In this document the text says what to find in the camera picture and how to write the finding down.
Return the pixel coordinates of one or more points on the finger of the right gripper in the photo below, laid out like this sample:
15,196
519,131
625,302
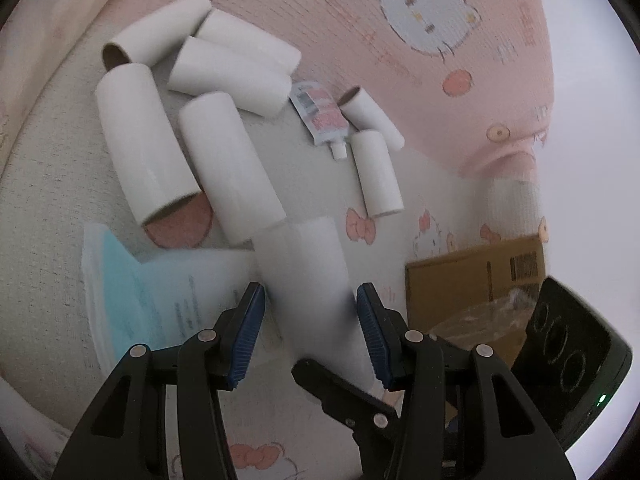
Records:
373,423

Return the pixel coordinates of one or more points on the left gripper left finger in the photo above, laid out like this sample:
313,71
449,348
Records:
122,434

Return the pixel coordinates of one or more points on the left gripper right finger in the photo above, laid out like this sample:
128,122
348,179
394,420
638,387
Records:
465,416

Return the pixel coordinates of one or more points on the white paper tube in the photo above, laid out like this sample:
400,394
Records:
234,180
305,273
201,67
249,40
153,37
149,163

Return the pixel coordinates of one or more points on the white patterned plush cloth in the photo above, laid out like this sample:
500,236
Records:
35,438

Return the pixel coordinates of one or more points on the brown cardboard box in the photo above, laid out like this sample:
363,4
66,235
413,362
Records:
482,295

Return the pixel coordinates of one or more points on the blue face mask packet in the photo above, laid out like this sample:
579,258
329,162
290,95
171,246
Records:
161,301

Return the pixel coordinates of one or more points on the small white tube lower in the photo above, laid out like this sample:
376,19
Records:
380,188

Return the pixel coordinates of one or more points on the small white tube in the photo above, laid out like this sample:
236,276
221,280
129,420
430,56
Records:
365,114
380,188

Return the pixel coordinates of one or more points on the small pink spout pouch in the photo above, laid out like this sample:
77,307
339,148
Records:
321,116

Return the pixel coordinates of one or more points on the small white tube upper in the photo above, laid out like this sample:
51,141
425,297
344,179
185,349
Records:
365,114

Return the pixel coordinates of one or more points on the pink Hello Kitty blanket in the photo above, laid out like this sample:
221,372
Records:
468,83

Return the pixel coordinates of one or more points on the cream patterned pillow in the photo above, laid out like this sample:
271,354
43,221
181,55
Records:
34,42

